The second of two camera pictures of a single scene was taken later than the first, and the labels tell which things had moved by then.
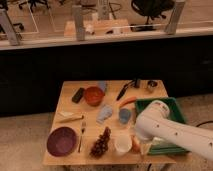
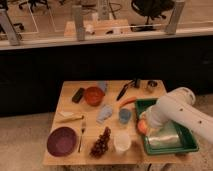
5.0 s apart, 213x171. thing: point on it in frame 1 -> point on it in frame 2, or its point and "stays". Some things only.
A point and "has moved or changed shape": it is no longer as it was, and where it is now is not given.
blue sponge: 102,84 stays
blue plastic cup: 124,115 stays
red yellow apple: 135,144 has moved or changed shape
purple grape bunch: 101,145 stays
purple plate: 61,141 stays
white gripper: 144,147 -> 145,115
